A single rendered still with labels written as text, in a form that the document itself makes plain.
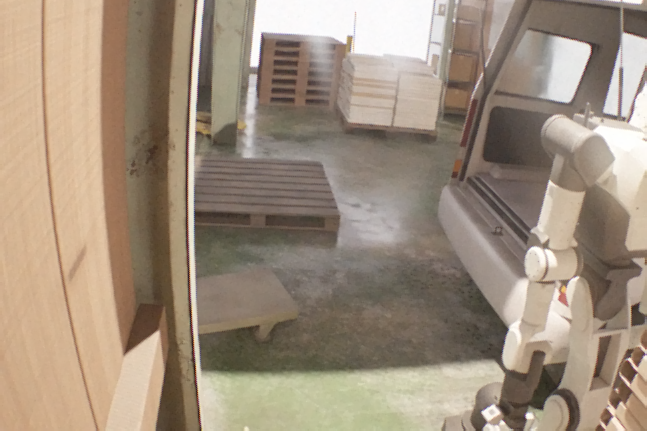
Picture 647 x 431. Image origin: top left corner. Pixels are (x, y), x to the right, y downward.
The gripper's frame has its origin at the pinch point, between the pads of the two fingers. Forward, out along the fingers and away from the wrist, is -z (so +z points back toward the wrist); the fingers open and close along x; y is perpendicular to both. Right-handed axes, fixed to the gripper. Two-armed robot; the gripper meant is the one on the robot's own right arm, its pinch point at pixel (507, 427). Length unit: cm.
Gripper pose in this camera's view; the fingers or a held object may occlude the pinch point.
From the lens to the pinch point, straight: 145.6
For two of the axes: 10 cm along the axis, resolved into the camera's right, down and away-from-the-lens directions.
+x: 2.1, 2.1, -9.6
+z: 0.7, -9.8, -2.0
